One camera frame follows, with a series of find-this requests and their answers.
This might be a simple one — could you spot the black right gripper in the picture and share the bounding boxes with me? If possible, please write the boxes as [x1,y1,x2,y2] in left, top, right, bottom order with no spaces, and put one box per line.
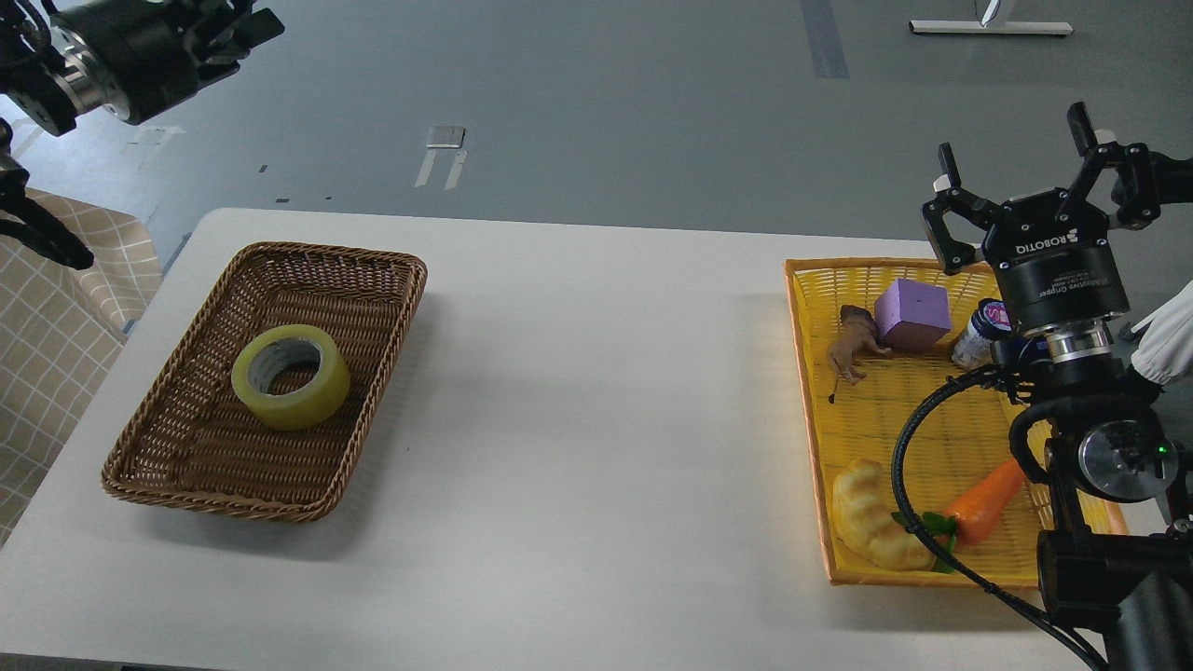
[921,101,1192,336]

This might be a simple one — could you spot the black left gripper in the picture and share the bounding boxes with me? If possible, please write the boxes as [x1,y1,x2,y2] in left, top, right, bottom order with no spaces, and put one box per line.
[48,1,285,127]

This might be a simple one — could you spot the yellow tape roll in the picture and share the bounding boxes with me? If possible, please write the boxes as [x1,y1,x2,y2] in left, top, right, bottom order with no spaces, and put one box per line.
[230,324,352,431]

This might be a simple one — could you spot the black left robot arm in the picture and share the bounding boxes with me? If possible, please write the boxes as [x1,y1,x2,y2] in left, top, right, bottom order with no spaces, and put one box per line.
[1,1,285,137]

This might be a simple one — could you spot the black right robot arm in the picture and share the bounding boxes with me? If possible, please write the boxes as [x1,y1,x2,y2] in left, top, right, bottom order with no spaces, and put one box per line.
[891,101,1189,670]

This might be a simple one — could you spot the small jar blue lid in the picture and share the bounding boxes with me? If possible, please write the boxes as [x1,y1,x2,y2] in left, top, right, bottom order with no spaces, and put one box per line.
[950,298,1014,371]

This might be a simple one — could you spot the purple foam block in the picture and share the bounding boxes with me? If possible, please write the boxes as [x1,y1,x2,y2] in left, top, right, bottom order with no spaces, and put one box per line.
[873,279,952,352]

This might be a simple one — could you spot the person in white clothes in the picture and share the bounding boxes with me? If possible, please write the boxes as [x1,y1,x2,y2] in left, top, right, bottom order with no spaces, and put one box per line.
[1129,281,1192,386]

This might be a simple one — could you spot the brown toy animal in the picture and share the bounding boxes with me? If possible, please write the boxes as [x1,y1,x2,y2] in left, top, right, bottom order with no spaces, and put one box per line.
[827,303,892,404]

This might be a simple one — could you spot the white metal stand base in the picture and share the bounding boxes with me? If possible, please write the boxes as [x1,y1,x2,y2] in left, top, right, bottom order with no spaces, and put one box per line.
[908,1,1075,38]

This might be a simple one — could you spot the yellow plastic basket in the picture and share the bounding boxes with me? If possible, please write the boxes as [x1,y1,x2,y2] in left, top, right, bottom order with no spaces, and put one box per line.
[784,257,1130,587]

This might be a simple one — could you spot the orange toy carrot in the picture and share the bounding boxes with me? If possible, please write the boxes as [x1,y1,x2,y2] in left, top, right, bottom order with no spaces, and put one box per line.
[892,458,1025,574]

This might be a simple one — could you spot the beige checkered cloth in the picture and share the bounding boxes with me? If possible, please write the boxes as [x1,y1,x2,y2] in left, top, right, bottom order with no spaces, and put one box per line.
[1,187,163,540]

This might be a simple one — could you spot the yellow toy croissant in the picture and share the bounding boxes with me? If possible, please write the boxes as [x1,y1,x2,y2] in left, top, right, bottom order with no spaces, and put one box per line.
[830,458,937,572]

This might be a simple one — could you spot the brown wicker basket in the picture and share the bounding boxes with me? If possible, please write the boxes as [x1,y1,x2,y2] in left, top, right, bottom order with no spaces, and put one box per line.
[101,241,429,523]

